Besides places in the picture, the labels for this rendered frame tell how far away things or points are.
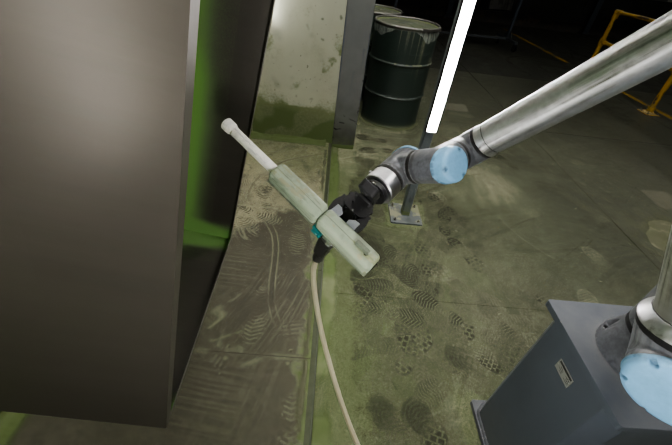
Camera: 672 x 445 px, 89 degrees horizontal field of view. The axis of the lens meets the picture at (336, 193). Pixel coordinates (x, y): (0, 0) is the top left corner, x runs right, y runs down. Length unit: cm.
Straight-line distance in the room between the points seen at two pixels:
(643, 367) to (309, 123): 239
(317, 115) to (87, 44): 241
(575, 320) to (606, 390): 18
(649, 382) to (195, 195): 117
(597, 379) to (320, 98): 224
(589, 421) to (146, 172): 104
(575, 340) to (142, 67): 104
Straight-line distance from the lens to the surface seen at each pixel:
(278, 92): 269
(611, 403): 103
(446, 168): 83
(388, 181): 86
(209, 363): 151
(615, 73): 82
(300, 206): 74
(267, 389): 144
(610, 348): 108
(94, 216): 48
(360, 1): 251
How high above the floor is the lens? 136
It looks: 36 degrees down
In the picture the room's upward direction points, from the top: 7 degrees clockwise
